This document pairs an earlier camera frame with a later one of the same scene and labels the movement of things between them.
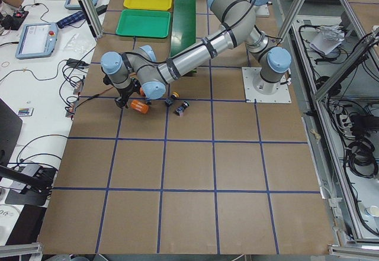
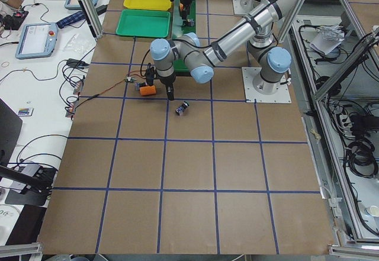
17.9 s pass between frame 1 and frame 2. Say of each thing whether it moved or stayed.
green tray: stayed
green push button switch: stayed
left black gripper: moved
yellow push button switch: moved
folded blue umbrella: stayed
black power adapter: stayed
